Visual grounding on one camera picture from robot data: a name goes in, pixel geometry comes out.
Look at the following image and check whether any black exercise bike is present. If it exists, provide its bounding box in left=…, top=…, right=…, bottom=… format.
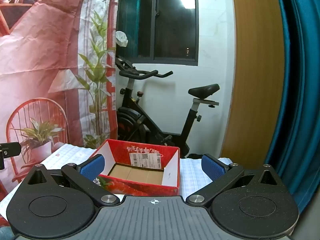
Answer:
left=115, top=55, right=220, bottom=159

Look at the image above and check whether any blue curtain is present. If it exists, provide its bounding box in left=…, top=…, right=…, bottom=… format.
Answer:
left=264, top=0, right=320, bottom=220

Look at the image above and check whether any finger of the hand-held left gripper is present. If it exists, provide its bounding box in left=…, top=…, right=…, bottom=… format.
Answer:
left=0, top=142, right=22, bottom=170

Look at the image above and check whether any white plastic bag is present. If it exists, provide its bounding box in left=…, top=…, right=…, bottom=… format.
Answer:
left=115, top=30, right=128, bottom=47

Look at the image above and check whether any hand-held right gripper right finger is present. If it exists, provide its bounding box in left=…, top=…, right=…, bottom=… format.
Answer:
left=186, top=154, right=292, bottom=207

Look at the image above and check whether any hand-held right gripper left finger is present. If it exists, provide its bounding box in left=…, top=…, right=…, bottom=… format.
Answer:
left=22, top=154, right=120, bottom=208

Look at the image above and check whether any dark window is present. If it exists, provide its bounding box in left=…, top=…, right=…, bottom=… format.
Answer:
left=117, top=0, right=199, bottom=67

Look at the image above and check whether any red strawberry cardboard box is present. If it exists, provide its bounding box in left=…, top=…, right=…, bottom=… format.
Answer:
left=90, top=139, right=181, bottom=197

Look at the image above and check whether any wooden door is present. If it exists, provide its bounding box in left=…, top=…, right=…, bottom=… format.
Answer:
left=221, top=0, right=287, bottom=167

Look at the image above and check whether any red printed backdrop cloth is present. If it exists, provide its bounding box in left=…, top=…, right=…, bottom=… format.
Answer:
left=0, top=0, right=121, bottom=230

